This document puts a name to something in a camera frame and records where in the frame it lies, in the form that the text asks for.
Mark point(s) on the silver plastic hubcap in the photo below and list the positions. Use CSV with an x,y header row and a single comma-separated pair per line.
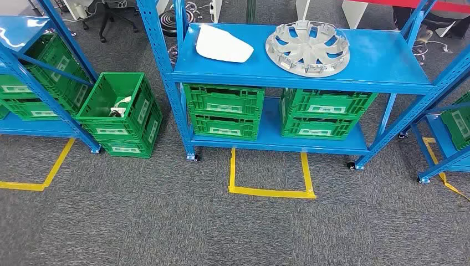
x,y
307,47

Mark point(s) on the blue metal shelf rack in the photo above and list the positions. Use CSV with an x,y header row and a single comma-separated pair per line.
x,y
367,55
440,139
22,27

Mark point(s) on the green plastic crate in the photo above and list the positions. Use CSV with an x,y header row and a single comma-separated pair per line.
x,y
224,126
33,110
459,125
14,88
327,101
224,97
126,148
315,126
55,62
110,126

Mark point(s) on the white plastic mirror cover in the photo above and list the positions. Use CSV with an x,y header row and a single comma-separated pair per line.
x,y
220,46

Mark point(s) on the white desk panel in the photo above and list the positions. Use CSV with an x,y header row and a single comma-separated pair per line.
x,y
217,11
354,13
303,9

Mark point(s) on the black round stool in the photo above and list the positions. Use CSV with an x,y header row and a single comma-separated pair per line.
x,y
172,22

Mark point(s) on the black office chair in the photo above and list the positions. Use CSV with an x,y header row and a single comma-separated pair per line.
x,y
107,18

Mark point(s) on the person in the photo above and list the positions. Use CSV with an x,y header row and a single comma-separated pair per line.
x,y
402,16

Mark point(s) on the red barrier belt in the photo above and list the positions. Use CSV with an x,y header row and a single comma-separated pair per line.
x,y
440,6

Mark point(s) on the dark barrier post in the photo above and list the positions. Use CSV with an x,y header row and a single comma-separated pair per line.
x,y
251,11

